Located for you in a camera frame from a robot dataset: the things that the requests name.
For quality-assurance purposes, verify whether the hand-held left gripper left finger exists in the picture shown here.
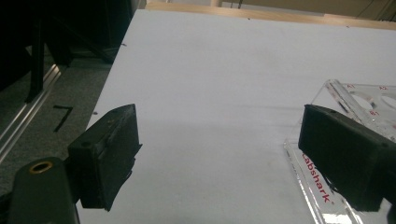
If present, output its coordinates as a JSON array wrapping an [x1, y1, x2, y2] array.
[[67, 104, 143, 212]]

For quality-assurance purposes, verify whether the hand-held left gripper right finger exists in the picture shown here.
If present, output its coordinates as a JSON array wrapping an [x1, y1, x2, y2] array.
[[297, 104, 396, 213]]

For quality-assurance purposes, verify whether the clear acrylic tube rack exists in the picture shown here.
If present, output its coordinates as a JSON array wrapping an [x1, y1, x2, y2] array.
[[283, 78, 396, 224]]

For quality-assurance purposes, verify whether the black metal stand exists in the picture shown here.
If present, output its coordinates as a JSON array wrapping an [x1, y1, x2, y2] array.
[[23, 12, 116, 105]]

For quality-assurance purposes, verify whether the black cabinet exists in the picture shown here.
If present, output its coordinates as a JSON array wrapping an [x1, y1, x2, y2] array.
[[46, 0, 139, 59]]

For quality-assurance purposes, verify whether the beige wooden cabinet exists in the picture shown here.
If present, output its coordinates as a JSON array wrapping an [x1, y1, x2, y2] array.
[[218, 0, 396, 22]]

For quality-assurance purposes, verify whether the aluminium floor rail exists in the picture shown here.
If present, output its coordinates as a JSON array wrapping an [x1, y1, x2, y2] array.
[[0, 63, 63, 164]]

